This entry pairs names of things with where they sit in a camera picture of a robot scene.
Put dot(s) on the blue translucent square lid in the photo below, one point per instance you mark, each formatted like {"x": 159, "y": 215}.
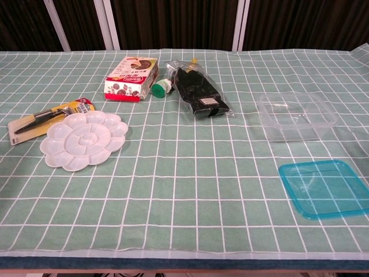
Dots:
{"x": 323, "y": 190}

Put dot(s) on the red white cookie box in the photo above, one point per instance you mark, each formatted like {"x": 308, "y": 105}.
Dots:
{"x": 127, "y": 83}

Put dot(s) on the clear plastic container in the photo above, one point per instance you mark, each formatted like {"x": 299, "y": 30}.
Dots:
{"x": 288, "y": 130}

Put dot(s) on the green checked tablecloth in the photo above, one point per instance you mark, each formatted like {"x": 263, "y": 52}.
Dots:
{"x": 184, "y": 187}

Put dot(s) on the black gloves in clear bag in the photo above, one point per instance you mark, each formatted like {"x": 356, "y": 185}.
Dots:
{"x": 199, "y": 89}

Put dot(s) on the small bottle with green cap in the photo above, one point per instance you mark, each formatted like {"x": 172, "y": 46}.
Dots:
{"x": 158, "y": 90}

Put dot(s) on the white flower paint palette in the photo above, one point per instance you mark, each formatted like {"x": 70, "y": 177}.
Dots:
{"x": 83, "y": 138}

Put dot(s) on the dark pleated curtain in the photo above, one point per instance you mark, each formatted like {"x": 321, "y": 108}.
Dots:
{"x": 173, "y": 23}

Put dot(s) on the razor in yellow blister pack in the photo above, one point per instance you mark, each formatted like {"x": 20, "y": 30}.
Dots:
{"x": 29, "y": 127}

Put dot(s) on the white metal frame post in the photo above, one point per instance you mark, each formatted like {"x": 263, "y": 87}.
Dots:
{"x": 239, "y": 29}
{"x": 108, "y": 29}
{"x": 57, "y": 29}

